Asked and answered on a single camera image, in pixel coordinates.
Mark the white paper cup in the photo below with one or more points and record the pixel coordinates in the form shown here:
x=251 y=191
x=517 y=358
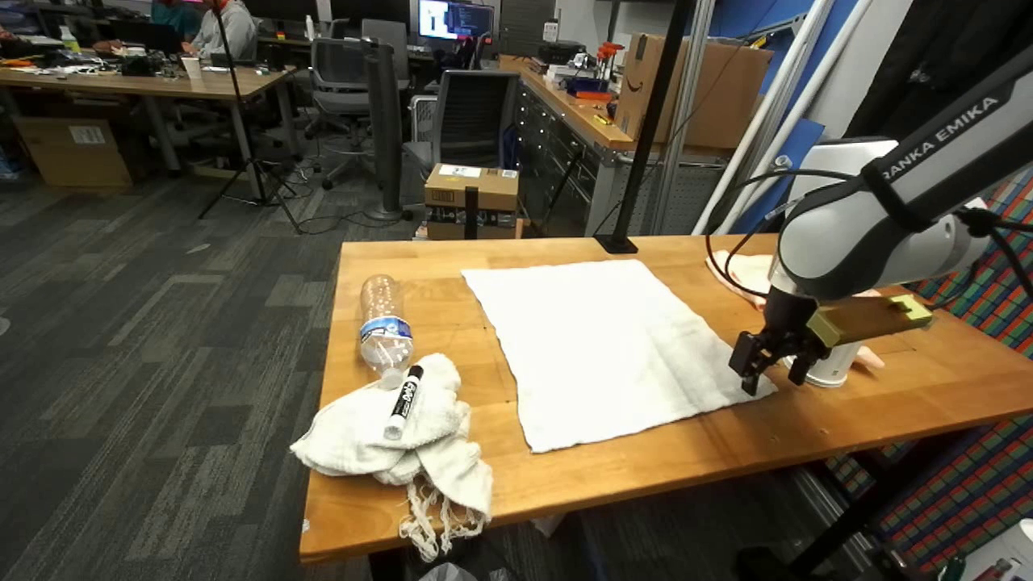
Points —
x=833 y=368

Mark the wooden office desk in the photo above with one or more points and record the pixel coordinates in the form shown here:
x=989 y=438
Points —
x=230 y=90

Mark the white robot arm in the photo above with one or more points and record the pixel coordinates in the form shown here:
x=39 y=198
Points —
x=899 y=219

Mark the cardboard box on floor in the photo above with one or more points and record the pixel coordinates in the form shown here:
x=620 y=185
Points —
x=469 y=202

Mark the grey drawer cabinet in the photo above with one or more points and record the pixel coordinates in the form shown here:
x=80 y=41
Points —
x=573 y=173

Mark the seated person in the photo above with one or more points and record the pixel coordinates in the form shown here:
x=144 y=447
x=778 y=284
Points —
x=226 y=28

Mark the white towel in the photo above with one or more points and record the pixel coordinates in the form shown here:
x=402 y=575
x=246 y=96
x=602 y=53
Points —
x=605 y=350

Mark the large cardboard box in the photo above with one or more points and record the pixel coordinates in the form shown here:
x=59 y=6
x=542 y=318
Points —
x=723 y=97

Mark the peach pink cloth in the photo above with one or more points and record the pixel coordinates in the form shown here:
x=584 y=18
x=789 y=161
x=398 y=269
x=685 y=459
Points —
x=751 y=278

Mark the crumpled white rag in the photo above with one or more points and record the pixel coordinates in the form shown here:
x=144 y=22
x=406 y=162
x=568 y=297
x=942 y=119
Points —
x=434 y=463

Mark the clear plastic water bottle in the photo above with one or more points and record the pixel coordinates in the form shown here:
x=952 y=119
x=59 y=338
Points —
x=384 y=338

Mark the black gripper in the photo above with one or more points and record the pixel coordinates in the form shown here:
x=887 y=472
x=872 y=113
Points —
x=783 y=338

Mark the black white marker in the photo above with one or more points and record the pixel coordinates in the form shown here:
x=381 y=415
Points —
x=406 y=401

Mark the black vertical pole stand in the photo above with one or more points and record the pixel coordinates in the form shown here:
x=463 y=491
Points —
x=618 y=241

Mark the computer monitor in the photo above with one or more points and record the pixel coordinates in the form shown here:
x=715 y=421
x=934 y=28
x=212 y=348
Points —
x=452 y=18

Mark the wrist camera wooden mount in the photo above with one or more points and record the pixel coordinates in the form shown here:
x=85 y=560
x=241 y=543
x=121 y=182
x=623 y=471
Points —
x=867 y=318

